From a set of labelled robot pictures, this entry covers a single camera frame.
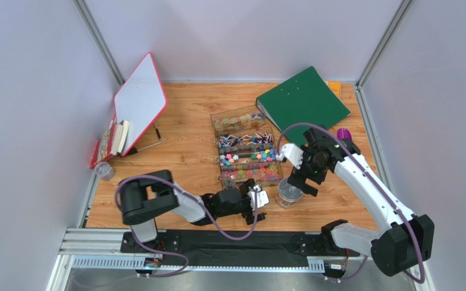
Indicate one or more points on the colourful star candy bin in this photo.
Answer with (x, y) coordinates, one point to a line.
(245, 154)

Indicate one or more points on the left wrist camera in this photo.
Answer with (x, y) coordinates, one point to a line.
(259, 197)

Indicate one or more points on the orange notebook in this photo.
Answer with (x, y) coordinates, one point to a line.
(335, 87)

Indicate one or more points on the stack of books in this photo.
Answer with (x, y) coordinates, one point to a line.
(111, 144)

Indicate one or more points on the clear plastic cup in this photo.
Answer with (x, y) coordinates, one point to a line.
(287, 203)

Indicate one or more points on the small clear cup left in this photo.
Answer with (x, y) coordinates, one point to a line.
(104, 171)

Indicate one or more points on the metal wire handle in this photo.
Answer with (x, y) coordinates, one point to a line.
(150, 138)

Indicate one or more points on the clear candy bin back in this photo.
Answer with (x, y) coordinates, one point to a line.
(249, 117)

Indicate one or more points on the lollipop candy bin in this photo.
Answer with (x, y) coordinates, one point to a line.
(244, 137)

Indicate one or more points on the translucent gummy candy bin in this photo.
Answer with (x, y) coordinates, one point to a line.
(263, 173)

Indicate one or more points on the green clipboard folder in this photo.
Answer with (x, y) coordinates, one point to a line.
(305, 97)

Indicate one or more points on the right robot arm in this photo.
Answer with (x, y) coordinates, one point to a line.
(403, 240)

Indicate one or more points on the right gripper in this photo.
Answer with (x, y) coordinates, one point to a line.
(303, 177)

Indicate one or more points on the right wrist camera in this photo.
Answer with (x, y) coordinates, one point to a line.
(291, 153)

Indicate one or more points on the aluminium front rail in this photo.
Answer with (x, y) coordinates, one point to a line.
(204, 250)

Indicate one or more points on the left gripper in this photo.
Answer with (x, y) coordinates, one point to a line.
(250, 216)

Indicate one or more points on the white board red frame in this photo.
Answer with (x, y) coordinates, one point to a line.
(140, 101)

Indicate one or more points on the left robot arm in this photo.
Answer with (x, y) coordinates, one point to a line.
(141, 199)

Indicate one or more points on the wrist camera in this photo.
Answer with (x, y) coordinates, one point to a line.
(259, 197)
(291, 153)

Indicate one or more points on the purple plastic scoop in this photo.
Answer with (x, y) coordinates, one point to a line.
(344, 134)

